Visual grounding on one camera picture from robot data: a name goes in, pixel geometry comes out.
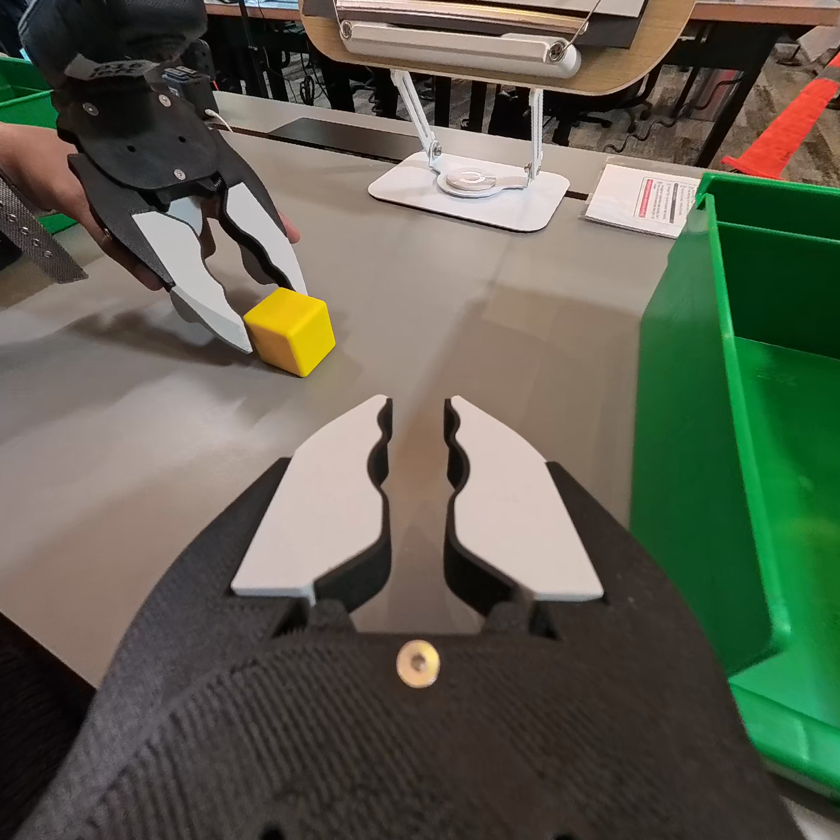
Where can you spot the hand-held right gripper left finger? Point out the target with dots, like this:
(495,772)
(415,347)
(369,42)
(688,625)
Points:
(315,518)

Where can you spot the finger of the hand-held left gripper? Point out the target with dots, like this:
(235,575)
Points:
(262,229)
(184,262)

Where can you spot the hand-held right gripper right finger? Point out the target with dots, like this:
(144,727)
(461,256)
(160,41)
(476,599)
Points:
(525,525)

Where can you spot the yellow cube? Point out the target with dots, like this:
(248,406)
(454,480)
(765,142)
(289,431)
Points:
(289,331)

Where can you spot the green plastic bin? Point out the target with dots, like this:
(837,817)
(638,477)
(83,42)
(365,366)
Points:
(787,459)
(26,105)

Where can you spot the black desk mat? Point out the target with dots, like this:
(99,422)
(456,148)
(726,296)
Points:
(328,134)

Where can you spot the person's left hand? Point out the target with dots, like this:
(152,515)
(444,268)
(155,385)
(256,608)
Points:
(39,170)

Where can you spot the black charger box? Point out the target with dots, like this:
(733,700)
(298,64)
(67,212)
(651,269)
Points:
(197,85)

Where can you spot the document stand with white base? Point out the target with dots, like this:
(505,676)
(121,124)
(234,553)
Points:
(472,197)

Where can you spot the person's dark clothed body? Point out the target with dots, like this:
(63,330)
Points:
(33,722)

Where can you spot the laminated paper sheet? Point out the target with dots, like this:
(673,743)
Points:
(643,197)

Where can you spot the orange traffic cone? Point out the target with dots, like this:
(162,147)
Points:
(787,124)

